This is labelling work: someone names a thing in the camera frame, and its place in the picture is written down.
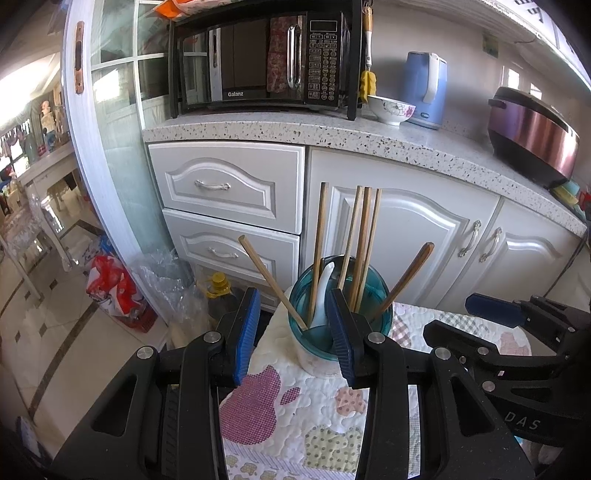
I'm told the lower white drawer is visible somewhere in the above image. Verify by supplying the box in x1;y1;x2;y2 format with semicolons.
163;208;300;311

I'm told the patterned quilted table cloth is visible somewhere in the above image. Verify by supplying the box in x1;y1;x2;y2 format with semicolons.
219;303;532;479

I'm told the yellow capped oil bottle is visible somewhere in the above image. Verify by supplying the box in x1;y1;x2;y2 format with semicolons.
205;272;239;326

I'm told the brown wooden chopstick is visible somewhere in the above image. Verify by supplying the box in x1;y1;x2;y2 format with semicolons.
349;187;372;311

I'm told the white glass sliding door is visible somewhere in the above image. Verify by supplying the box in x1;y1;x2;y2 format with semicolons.
62;0;177;278

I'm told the clear plastic bag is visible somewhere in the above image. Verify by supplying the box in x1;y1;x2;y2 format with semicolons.
131;250;211;349

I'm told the red plastic bag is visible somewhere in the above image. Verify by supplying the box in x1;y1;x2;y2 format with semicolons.
86;255;157;333

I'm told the orange packet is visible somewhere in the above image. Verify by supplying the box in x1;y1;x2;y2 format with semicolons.
153;0;188;21

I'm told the white cabinet door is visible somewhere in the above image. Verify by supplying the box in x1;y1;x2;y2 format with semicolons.
301;148;500;308
438;200;580;313

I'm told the white drawer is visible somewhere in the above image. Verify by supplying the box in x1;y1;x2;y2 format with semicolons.
148;141;305;235
163;208;300;311

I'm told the floral white utensil cup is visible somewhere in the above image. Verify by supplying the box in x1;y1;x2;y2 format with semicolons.
288;255;393;378

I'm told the purple rice cooker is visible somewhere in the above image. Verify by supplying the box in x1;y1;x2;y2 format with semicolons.
488;86;580;189

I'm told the upper white drawer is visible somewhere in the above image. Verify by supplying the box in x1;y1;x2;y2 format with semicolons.
148;141;305;235

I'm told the tan wooden chopstick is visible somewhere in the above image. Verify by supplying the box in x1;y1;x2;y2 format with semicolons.
355;188;383;313

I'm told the black microwave oven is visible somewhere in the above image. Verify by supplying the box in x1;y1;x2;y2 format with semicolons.
168;1;363;120

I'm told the floral ceramic bowl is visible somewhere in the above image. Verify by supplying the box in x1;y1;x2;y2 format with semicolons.
368;95;416;126

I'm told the light wooden chopstick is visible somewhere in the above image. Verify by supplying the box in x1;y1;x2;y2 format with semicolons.
338;185;363;290

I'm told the black cable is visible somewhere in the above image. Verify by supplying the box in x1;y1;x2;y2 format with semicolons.
544;239;585;301

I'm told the silver cabinet door handle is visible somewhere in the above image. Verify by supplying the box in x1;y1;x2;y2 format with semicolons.
479;227;503;263

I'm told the speckled stone countertop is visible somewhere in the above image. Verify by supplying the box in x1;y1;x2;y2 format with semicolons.
142;112;586;237

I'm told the white ceramic spoon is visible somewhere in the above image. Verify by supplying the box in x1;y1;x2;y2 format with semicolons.
310;262;335;328

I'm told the reddish brown chopstick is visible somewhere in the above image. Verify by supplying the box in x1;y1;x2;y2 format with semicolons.
308;181;329;326

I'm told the short light chopstick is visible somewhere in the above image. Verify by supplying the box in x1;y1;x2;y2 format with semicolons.
238;235;308;331

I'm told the blue electric kettle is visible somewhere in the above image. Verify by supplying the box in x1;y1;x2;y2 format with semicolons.
401;51;448;130

